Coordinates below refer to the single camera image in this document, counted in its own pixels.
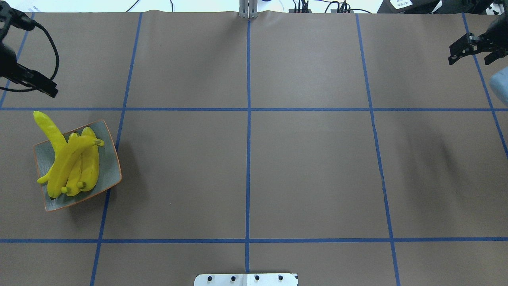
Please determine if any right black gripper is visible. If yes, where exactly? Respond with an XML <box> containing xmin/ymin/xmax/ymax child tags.
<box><xmin>448</xmin><ymin>13</ymin><xmax>508</xmax><ymax>65</ymax></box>

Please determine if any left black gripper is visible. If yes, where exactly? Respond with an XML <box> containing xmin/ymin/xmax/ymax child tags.
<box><xmin>0</xmin><ymin>43</ymin><xmax>58</xmax><ymax>98</ymax></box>

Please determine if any yellow banana back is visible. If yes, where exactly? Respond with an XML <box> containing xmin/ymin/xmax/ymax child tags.
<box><xmin>33</xmin><ymin>111</ymin><xmax>67</xmax><ymax>190</ymax></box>

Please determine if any yellow banana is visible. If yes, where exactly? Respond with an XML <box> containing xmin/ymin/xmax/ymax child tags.
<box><xmin>46</xmin><ymin>135</ymin><xmax>104</xmax><ymax>200</ymax></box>
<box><xmin>33</xmin><ymin>111</ymin><xmax>67</xmax><ymax>190</ymax></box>
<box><xmin>77</xmin><ymin>145</ymin><xmax>100</xmax><ymax>192</ymax></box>
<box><xmin>62</xmin><ymin>154</ymin><xmax>82</xmax><ymax>197</ymax></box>

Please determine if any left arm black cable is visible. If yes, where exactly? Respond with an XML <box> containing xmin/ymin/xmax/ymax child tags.
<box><xmin>0</xmin><ymin>21</ymin><xmax>61</xmax><ymax>93</ymax></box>

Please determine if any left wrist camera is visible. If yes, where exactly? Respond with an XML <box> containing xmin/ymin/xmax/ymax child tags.
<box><xmin>0</xmin><ymin>1</ymin><xmax>37</xmax><ymax>42</ymax></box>

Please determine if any aluminium frame post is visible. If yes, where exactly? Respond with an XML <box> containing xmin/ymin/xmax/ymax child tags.
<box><xmin>238</xmin><ymin>0</ymin><xmax>259</xmax><ymax>20</ymax></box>

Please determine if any white pedestal column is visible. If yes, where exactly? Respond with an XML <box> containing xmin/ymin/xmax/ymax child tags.
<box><xmin>194</xmin><ymin>273</ymin><xmax>299</xmax><ymax>286</ymax></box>

